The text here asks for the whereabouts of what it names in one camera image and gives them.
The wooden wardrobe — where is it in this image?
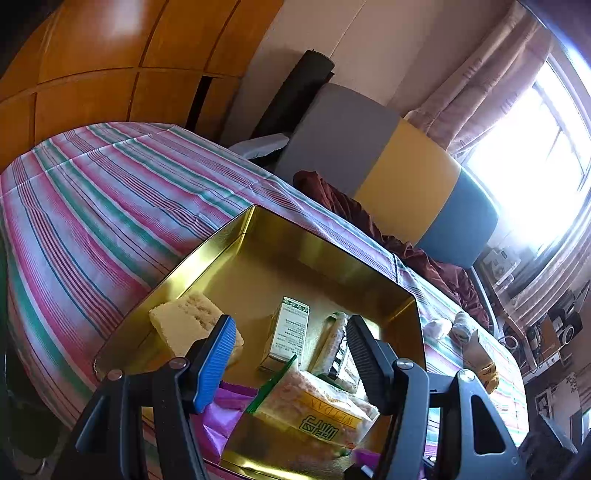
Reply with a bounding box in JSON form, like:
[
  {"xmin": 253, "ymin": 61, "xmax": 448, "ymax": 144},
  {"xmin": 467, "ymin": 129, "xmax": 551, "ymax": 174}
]
[{"xmin": 0, "ymin": 0, "xmax": 284, "ymax": 171}]

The black rolled mat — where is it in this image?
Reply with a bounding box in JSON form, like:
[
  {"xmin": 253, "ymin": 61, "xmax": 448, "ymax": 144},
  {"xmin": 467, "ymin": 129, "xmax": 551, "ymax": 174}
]
[{"xmin": 256, "ymin": 50, "xmax": 335, "ymax": 139}]

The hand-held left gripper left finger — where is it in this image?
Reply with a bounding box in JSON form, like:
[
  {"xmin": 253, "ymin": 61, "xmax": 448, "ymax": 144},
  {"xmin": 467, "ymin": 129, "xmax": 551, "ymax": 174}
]
[{"xmin": 48, "ymin": 314, "xmax": 238, "ymax": 480}]

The white printed carton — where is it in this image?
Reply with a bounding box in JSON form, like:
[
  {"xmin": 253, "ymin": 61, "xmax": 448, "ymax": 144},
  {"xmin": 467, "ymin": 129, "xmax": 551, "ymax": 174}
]
[{"xmin": 480, "ymin": 247, "xmax": 520, "ymax": 282}]

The snack roll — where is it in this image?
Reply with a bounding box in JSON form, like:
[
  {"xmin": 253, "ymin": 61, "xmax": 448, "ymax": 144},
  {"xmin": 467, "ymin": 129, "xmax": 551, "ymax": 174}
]
[{"xmin": 308, "ymin": 311, "xmax": 349, "ymax": 377}]

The rice cracker packet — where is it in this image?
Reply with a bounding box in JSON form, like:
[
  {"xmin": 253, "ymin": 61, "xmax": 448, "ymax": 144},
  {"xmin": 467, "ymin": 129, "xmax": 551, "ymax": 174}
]
[{"xmin": 245, "ymin": 355, "xmax": 382, "ymax": 455}]

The yellow patterned pouch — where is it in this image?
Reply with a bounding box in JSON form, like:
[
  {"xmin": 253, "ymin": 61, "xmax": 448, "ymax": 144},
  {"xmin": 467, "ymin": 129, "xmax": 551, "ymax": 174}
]
[{"xmin": 478, "ymin": 362, "xmax": 500, "ymax": 393}]

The window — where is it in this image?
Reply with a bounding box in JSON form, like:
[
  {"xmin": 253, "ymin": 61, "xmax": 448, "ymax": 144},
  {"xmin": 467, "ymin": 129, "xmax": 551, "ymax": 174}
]
[{"xmin": 462, "ymin": 55, "xmax": 591, "ymax": 259}]

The striped bedsheet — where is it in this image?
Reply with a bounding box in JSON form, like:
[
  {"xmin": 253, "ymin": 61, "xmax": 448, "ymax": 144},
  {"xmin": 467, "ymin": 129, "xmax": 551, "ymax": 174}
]
[{"xmin": 0, "ymin": 122, "xmax": 529, "ymax": 480}]

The purple packet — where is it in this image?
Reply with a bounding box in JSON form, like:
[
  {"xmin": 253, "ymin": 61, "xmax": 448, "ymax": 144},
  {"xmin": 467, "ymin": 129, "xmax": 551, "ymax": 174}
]
[{"xmin": 189, "ymin": 381, "xmax": 259, "ymax": 464}]

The white sock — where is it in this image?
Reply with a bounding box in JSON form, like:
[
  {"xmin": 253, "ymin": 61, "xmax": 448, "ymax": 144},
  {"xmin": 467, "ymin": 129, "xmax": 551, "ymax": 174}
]
[
  {"xmin": 452, "ymin": 311, "xmax": 476, "ymax": 344},
  {"xmin": 425, "ymin": 318, "xmax": 453, "ymax": 341}
]

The gold metal tin box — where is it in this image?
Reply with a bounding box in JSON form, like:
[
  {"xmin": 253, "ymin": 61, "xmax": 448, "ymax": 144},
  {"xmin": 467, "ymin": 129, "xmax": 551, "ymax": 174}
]
[{"xmin": 92, "ymin": 204, "xmax": 428, "ymax": 480}]

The maroon cloth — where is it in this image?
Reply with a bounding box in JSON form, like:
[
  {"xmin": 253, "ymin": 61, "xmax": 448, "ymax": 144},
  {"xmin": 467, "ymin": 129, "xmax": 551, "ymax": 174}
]
[{"xmin": 294, "ymin": 170, "xmax": 492, "ymax": 330}]

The beige cardboard box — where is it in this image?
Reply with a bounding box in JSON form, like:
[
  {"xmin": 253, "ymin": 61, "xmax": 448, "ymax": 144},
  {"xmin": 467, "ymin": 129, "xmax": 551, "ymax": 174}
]
[{"xmin": 464, "ymin": 330, "xmax": 497, "ymax": 370}]

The black radio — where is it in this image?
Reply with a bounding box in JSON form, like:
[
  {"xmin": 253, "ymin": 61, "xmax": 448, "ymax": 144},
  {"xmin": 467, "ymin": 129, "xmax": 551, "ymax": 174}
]
[{"xmin": 547, "ymin": 291, "xmax": 585, "ymax": 347}]

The black white printed packet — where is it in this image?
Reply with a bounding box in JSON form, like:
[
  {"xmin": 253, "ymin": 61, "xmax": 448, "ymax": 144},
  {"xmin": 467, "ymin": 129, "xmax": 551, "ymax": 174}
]
[{"xmin": 330, "ymin": 344, "xmax": 362, "ymax": 393}]

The small purple item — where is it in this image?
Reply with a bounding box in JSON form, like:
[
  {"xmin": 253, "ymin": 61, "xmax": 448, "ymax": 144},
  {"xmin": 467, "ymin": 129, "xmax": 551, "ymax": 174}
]
[{"xmin": 352, "ymin": 450, "xmax": 384, "ymax": 468}]

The grey yellow blue sofa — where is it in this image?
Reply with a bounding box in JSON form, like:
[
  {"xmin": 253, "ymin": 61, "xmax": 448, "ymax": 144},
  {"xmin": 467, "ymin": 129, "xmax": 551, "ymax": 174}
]
[{"xmin": 228, "ymin": 83, "xmax": 499, "ymax": 333}]

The white green-label box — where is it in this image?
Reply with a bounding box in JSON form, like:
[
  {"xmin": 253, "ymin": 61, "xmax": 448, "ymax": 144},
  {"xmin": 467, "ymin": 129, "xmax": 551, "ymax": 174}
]
[{"xmin": 259, "ymin": 296, "xmax": 311, "ymax": 374}]

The pink patterned curtain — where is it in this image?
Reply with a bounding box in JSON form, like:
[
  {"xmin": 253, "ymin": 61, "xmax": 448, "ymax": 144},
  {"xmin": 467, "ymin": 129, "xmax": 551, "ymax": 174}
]
[
  {"xmin": 508, "ymin": 208, "xmax": 591, "ymax": 324},
  {"xmin": 404, "ymin": 0, "xmax": 552, "ymax": 158}
]

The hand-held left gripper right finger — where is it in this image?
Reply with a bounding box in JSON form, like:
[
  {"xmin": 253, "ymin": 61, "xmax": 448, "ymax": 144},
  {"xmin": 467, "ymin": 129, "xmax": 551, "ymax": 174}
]
[{"xmin": 345, "ymin": 315, "xmax": 527, "ymax": 480}]

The yellow sponge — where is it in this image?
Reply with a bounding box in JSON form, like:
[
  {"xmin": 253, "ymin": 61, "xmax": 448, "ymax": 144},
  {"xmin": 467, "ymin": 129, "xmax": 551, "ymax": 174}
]
[{"xmin": 148, "ymin": 291, "xmax": 245, "ymax": 363}]

